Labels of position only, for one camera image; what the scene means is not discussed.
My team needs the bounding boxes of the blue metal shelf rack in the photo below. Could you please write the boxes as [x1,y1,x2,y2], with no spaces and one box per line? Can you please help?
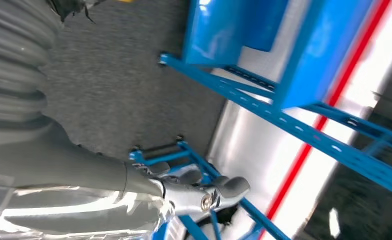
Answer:
[158,0,392,201]

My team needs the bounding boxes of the blue wheeled metal rack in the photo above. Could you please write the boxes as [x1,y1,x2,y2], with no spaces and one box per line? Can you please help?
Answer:
[129,135,291,240]

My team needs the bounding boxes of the white car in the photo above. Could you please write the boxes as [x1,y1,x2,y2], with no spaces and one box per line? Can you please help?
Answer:
[186,0,392,240]

